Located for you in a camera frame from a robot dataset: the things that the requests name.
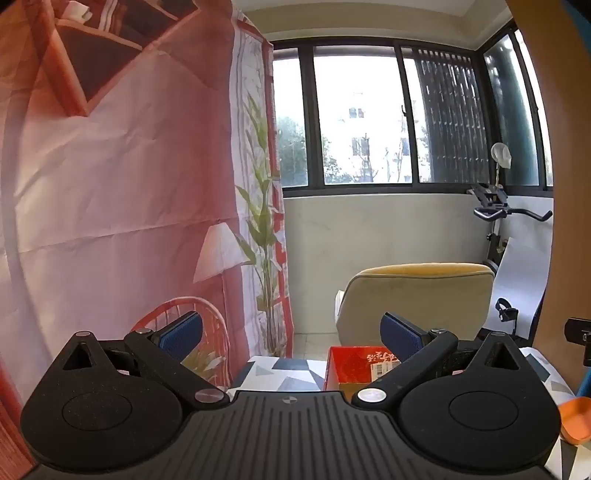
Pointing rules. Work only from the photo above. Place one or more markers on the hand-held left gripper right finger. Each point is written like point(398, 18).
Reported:
point(399, 337)

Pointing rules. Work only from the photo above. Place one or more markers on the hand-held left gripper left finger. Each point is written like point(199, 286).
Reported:
point(182, 334)

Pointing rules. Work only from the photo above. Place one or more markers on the red strawberry printed box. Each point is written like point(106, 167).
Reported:
point(346, 364)

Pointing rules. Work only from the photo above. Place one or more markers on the beige chair with yellow trim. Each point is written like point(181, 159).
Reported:
point(415, 300)

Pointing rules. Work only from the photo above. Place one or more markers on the white board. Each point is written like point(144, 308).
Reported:
point(521, 277)

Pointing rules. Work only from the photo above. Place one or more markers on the orange bowl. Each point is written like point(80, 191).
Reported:
point(577, 417)

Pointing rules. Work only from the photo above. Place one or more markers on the geometric patterned tablecloth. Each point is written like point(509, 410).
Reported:
point(277, 374)

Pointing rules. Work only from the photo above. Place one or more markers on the black exercise bike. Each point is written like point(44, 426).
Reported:
point(496, 212)

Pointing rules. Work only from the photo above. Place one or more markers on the brown wooden panel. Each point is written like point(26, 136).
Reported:
point(568, 184)

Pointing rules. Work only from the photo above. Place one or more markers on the pink printed backdrop cloth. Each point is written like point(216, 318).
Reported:
point(115, 184)

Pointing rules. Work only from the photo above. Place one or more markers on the white round lamp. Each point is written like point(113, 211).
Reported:
point(501, 154)

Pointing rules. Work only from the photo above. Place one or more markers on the black framed window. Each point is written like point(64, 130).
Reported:
point(351, 115)

